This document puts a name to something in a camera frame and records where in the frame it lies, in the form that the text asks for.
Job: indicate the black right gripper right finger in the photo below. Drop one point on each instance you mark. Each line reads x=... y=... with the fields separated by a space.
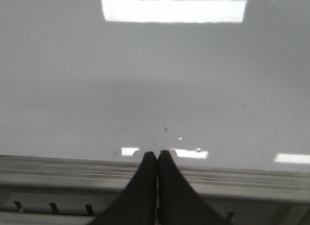
x=179 y=203

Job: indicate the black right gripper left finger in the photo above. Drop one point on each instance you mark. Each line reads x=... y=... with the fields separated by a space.
x=136 y=204

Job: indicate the white whiteboard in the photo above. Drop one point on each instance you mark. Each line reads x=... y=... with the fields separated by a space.
x=220 y=83

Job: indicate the aluminium whiteboard tray rail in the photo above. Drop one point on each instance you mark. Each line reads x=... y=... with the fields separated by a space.
x=51 y=191

